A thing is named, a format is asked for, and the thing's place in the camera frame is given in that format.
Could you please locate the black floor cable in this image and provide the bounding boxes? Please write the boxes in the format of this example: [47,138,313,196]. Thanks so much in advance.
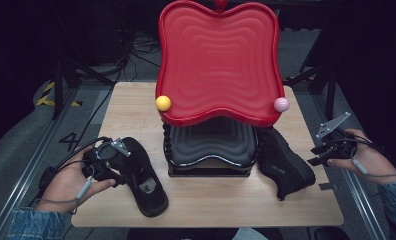
[73,63,129,153]

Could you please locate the black tripod stand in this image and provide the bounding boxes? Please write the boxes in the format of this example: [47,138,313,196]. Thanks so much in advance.
[284,59,340,121]
[50,56,115,121]

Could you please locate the person's right hand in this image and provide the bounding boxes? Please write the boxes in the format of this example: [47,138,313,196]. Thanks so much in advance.
[326,128,396,185]

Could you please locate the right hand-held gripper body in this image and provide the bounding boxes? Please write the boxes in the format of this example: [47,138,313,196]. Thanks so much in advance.
[315,112,358,160]

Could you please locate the bundle of black cables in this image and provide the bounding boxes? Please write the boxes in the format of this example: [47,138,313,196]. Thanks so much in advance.
[119,29,163,83]

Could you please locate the metal floor rail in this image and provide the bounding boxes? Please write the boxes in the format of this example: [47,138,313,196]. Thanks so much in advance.
[310,94,387,240]
[0,86,81,240]

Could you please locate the person's left hand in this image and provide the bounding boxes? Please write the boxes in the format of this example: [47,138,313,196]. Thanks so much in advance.
[35,146,117,213]

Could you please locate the red and black shoe rack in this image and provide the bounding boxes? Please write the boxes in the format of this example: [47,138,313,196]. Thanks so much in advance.
[155,0,291,178]

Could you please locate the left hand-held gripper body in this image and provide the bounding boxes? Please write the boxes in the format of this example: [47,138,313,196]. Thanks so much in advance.
[81,137,132,183]

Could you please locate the yellow and black floor tape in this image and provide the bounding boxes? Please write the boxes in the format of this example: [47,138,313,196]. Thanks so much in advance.
[35,81,84,108]

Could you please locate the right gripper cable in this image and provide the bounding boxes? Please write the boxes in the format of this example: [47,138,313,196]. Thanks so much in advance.
[332,134,396,179]

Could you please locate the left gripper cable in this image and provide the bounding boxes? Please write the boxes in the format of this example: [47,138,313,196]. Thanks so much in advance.
[29,135,114,215]

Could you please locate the black knit sneaker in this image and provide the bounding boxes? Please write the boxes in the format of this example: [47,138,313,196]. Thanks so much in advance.
[120,136,170,218]
[257,127,317,202]

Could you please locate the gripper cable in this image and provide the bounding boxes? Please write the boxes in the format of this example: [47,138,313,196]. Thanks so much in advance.
[29,135,114,215]
[332,134,396,179]

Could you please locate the grey tape piece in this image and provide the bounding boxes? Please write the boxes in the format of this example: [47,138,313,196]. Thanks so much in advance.
[318,182,339,192]

